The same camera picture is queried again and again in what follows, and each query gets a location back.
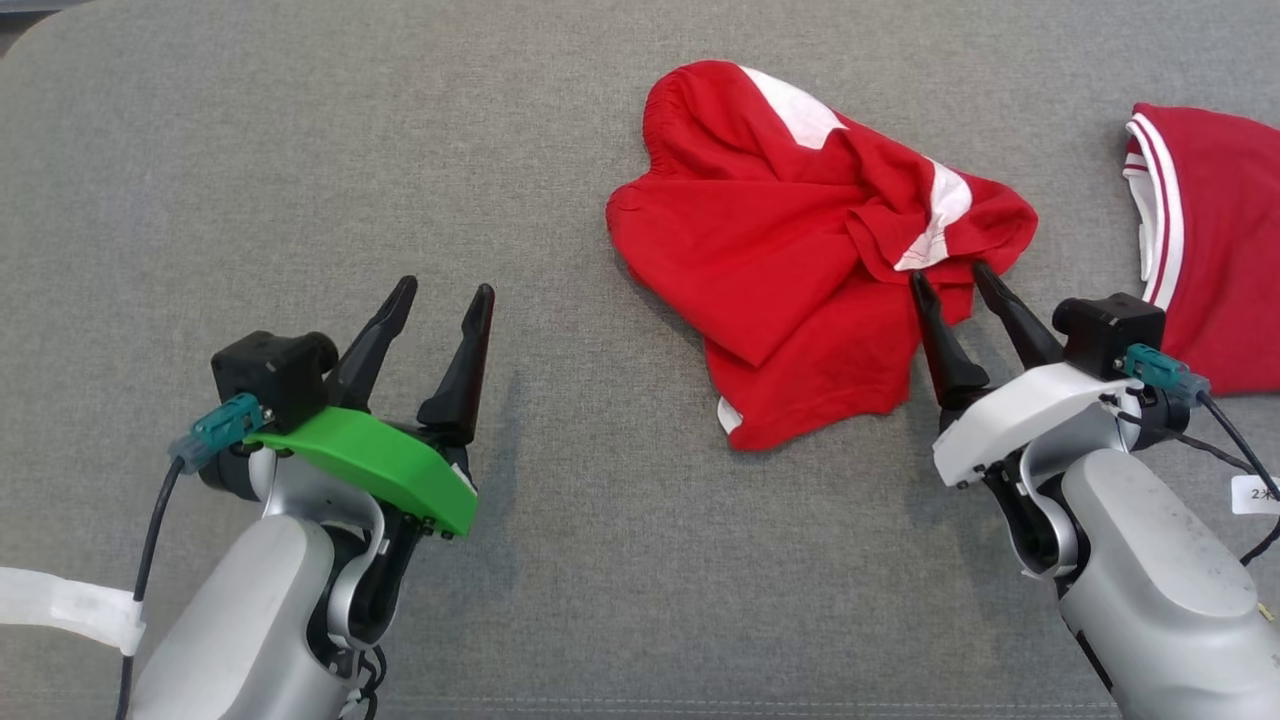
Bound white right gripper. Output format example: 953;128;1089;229
907;259;1147;490

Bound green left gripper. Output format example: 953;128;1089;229
244;275;497;541

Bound red shorts with white stripe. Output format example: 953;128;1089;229
605;59;1040;454

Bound red Bulls 23 jersey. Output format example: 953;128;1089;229
1121;101;1280;397

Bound grey fabric sofa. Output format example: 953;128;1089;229
0;0;1280;720

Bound teal right cable connector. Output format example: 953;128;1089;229
1121;342;1212;407

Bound teal cable connector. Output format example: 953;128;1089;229
167;392;267;475
1121;342;1212;407

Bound teal left cable connector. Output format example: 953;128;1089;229
167;392;267;475

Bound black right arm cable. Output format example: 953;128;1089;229
1100;392;1280;567

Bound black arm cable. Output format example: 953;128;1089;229
1100;392;1280;567
114;455;187;720

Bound white printed cable label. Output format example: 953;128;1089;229
1229;474;1280;517

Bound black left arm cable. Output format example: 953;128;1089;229
114;455;187;720

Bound white tape strip on cable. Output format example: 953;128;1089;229
0;566;147;657

